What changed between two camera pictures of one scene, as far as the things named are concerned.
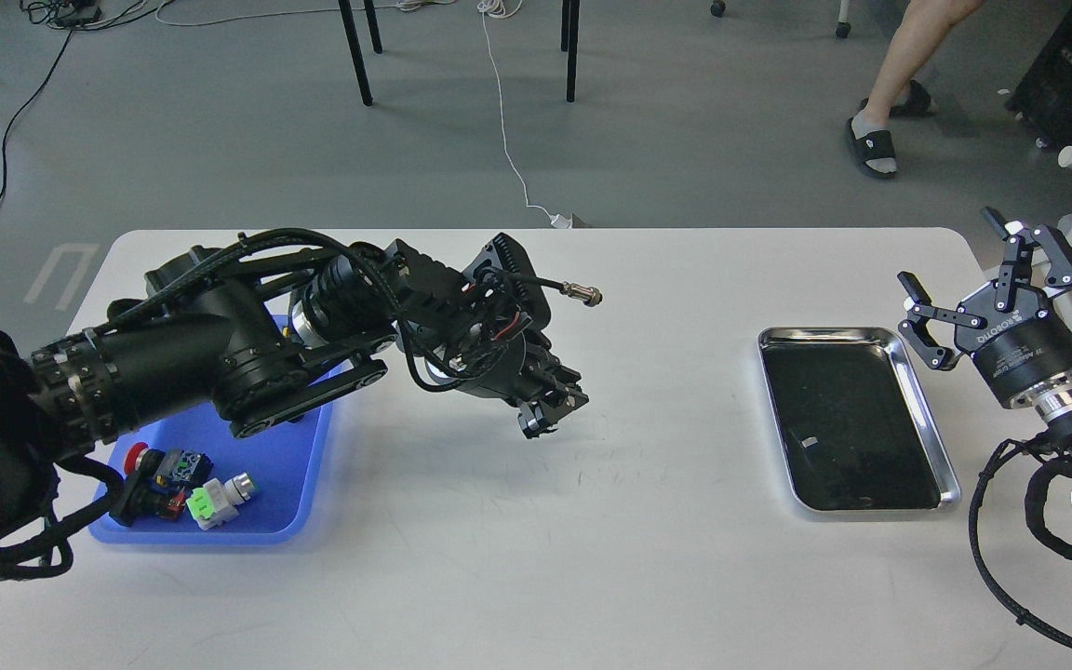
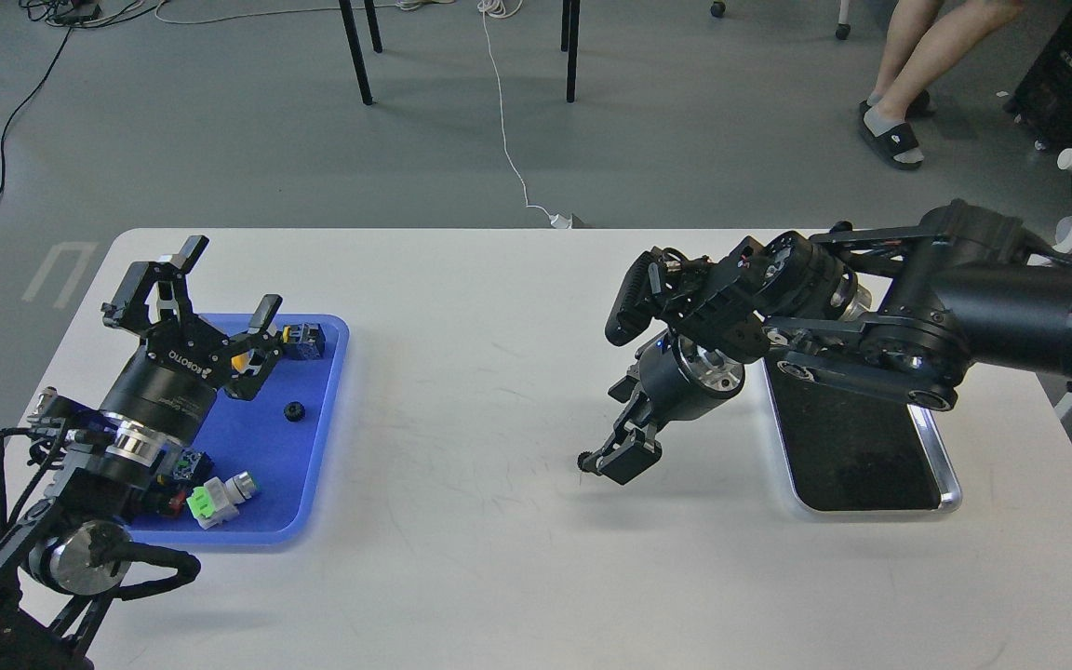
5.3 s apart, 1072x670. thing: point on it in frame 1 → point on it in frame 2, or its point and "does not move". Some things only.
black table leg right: (569, 24) does not move
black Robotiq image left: (529, 366) → (169, 388)
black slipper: (871, 146) → (891, 142)
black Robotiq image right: (1031, 358) → (679, 381)
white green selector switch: (216, 502) does not move
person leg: (918, 38) → (950, 37)
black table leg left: (355, 43) does not move
